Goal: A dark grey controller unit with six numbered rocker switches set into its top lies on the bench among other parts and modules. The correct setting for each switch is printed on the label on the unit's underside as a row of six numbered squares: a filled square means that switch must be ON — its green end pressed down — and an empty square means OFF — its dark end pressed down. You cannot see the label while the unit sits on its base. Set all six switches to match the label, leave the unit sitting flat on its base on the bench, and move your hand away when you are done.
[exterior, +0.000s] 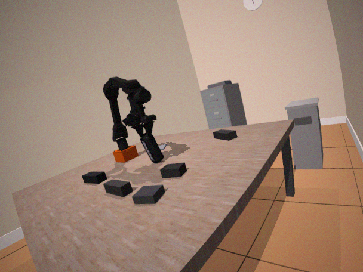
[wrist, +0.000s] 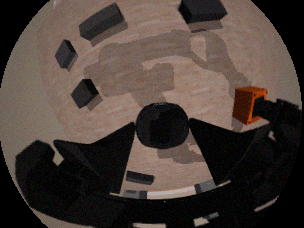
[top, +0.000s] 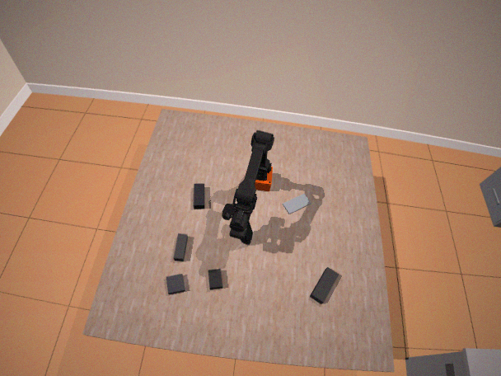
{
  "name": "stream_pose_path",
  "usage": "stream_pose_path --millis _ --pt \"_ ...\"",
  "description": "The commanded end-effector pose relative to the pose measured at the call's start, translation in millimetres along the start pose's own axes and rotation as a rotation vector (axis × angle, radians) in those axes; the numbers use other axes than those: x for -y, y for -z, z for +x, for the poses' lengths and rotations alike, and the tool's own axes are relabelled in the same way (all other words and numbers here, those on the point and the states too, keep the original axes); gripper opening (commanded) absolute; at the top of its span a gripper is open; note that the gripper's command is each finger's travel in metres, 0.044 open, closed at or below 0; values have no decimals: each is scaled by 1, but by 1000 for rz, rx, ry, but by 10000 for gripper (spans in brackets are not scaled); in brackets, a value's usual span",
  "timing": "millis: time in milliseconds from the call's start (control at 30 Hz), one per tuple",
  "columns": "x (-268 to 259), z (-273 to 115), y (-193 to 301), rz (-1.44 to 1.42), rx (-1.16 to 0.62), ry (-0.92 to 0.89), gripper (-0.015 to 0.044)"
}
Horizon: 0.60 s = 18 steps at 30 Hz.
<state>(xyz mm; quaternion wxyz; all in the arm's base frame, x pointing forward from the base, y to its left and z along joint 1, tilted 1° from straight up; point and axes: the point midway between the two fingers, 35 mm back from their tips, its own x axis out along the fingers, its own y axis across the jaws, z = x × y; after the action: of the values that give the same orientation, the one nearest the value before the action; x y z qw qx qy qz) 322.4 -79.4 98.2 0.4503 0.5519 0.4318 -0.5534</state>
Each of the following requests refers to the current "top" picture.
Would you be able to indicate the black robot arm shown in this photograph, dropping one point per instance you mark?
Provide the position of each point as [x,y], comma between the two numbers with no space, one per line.
[245,196]

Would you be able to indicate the dark grey controller unit with label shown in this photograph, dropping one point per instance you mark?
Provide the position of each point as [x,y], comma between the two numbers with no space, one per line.
[249,234]

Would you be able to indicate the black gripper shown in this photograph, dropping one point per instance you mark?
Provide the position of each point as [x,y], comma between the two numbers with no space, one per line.
[239,235]

